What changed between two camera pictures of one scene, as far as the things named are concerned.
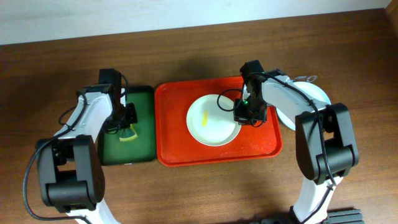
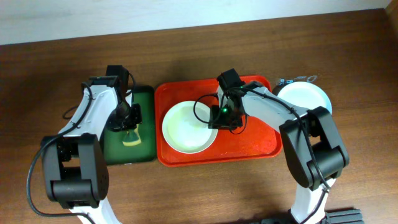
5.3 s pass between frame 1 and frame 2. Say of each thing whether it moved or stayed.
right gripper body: moved
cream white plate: moved
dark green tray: stayed
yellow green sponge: moved
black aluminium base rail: stayed
